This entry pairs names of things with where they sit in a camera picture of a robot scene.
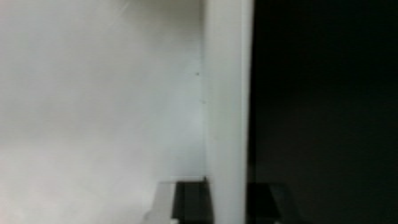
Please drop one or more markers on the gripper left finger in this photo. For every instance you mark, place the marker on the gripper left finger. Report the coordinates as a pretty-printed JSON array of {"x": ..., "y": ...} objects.
[{"x": 182, "y": 204}]

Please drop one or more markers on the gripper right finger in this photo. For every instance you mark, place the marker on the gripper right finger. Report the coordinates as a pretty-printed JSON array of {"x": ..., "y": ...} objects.
[{"x": 271, "y": 208}]

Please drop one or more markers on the white square tabletop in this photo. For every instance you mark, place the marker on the white square tabletop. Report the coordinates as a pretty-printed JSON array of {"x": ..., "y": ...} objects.
[{"x": 123, "y": 107}]

